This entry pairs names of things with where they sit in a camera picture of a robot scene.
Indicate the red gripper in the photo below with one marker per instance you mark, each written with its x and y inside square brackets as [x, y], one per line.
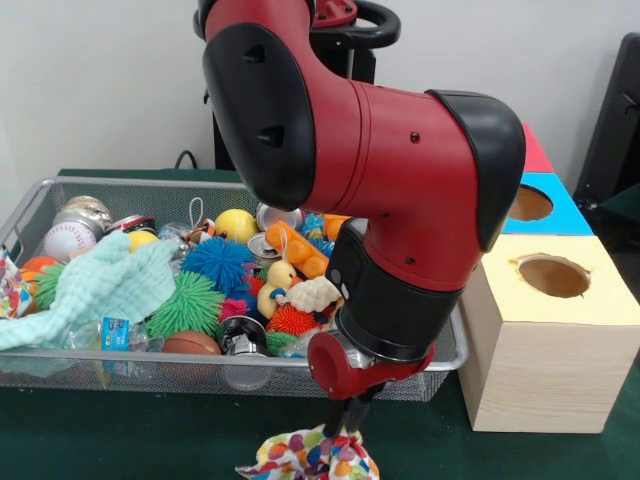
[335, 370]

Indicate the colourful patterned cloth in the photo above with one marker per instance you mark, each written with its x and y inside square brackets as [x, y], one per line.
[310, 455]

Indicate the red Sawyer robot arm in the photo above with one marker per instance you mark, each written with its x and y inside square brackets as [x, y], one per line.
[400, 165]

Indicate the wooden box with three holes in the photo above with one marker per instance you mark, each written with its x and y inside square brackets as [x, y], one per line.
[540, 380]

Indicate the silver mesh bin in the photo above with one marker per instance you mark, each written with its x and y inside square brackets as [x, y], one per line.
[75, 380]

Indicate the cream yellow cloth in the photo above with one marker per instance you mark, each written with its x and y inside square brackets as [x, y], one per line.
[312, 295]

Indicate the short orange toy brick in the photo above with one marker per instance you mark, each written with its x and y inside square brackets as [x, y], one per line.
[300, 250]

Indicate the small brown football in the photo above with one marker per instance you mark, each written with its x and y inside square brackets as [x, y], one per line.
[192, 344]

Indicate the long orange toy brick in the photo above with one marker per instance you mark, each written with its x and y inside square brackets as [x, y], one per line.
[334, 224]

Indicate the green spiky ball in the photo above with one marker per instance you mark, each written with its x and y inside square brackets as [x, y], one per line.
[185, 305]

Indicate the blue spiky ball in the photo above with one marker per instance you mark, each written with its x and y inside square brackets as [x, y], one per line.
[217, 257]

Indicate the yellow ball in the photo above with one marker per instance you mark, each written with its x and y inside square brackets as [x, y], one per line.
[237, 225]

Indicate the mint green cloth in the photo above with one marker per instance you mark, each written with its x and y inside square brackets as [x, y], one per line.
[100, 285]

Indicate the white baseball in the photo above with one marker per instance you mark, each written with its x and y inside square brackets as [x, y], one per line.
[67, 240]

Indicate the black upright panel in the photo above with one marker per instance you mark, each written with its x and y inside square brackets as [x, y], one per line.
[615, 125]

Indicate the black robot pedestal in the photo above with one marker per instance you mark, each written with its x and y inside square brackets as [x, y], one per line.
[225, 150]

